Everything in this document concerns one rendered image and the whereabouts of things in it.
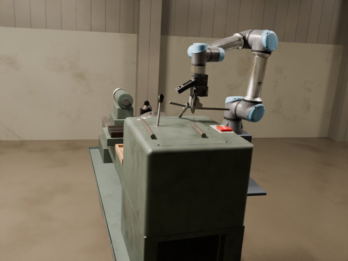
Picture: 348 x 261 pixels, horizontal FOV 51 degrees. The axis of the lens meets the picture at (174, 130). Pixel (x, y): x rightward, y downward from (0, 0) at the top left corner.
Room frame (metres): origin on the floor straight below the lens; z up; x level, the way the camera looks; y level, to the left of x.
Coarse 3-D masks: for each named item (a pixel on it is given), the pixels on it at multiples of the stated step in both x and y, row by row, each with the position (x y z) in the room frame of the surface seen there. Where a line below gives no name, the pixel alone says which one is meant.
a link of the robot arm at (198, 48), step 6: (192, 48) 1.88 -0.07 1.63; (198, 48) 1.85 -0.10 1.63; (204, 48) 1.86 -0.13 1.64; (192, 54) 1.88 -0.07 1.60; (198, 54) 1.85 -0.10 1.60; (204, 54) 1.86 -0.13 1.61; (210, 54) 1.88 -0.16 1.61; (192, 60) 1.87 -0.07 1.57; (198, 60) 1.85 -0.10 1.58; (204, 60) 1.86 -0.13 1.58
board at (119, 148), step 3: (117, 144) 2.43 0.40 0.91; (120, 144) 2.43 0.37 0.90; (117, 147) 2.37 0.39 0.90; (120, 147) 2.43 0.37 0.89; (117, 150) 2.35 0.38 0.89; (120, 150) 2.37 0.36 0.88; (117, 153) 2.35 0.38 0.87; (120, 153) 2.25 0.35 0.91; (120, 156) 2.22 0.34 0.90; (120, 159) 2.22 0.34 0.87
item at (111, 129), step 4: (108, 128) 2.65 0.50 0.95; (112, 128) 2.61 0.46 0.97; (116, 128) 2.61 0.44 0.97; (120, 128) 2.62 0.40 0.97; (108, 132) 2.65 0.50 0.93; (112, 132) 2.52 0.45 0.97; (116, 132) 2.52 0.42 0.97; (120, 132) 2.53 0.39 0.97; (112, 136) 2.52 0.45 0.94; (116, 136) 2.52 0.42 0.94; (120, 136) 2.53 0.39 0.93
